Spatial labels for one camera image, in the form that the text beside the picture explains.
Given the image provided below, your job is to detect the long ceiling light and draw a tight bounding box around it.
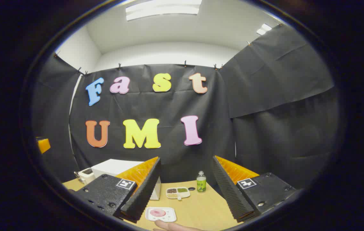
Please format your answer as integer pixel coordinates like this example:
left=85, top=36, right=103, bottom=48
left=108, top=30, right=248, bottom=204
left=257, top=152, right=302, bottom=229
left=126, top=0, right=202, bottom=21

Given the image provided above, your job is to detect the cream toaster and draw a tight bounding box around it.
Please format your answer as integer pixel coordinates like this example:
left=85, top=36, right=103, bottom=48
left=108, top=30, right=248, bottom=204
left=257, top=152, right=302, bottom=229
left=82, top=167, right=96, bottom=185

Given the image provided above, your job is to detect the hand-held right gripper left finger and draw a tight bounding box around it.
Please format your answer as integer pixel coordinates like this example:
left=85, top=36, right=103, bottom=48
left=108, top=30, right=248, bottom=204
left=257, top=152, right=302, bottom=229
left=70, top=156, right=162, bottom=224

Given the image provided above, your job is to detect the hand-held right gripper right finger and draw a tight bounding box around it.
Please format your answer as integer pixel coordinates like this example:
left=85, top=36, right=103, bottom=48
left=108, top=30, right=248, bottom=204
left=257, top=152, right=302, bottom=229
left=212, top=155, right=298, bottom=223

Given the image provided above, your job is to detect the white square plate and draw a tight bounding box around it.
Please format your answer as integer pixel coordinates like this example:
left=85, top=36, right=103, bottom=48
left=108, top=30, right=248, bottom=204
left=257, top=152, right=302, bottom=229
left=145, top=207, right=177, bottom=223

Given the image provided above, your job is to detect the white microwave oven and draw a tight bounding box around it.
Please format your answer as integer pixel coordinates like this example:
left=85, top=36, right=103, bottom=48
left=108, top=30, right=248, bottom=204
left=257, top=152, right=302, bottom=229
left=91, top=158, right=162, bottom=201

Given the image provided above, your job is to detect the small ceiling light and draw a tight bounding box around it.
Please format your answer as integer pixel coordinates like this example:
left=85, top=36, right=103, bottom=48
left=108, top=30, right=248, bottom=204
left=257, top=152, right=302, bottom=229
left=256, top=23, right=272, bottom=36

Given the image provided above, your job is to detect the green drink bottle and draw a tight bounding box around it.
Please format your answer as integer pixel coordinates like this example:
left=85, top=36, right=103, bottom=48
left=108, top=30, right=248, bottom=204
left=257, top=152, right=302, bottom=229
left=197, top=171, right=207, bottom=193

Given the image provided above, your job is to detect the white divided dish with beans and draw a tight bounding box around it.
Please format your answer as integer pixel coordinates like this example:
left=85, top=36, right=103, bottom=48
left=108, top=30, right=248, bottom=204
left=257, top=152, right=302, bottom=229
left=166, top=187, right=191, bottom=201

